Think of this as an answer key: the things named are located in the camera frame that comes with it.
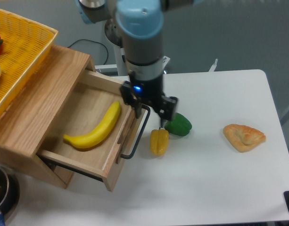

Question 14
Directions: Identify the green toy bell pepper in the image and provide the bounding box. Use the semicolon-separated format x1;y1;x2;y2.
164;113;192;137

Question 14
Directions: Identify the black drawer handle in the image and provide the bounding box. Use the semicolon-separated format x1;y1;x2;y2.
120;105;151;160

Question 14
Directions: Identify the yellow toy banana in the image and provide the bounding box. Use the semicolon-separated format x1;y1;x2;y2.
63;101;121;149

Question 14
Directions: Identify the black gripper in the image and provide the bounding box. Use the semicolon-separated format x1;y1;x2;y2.
120;71;178;127

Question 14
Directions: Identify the black cable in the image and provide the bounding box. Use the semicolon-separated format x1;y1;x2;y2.
67;39;109;66

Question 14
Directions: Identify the yellow plastic basket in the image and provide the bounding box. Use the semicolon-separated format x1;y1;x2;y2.
0;9;58;116

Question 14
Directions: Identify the open wooden top drawer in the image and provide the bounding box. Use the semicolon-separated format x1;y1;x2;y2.
37;71;147;191

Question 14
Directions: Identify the dark metal pot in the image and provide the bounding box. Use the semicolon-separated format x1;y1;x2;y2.
0;166;20;226

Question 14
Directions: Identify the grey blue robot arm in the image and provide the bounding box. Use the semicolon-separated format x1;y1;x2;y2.
76;0;200;127

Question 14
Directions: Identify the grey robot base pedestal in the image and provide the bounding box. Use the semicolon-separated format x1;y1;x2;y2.
104;18;131;76

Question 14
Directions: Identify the wooden drawer cabinet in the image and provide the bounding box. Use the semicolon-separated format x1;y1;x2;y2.
0;45;95;188

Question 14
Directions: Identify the yellow toy bell pepper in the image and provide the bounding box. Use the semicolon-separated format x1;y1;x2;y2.
150;129;169;156

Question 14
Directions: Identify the toy bread pastry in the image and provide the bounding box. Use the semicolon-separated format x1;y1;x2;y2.
223;124;266;153

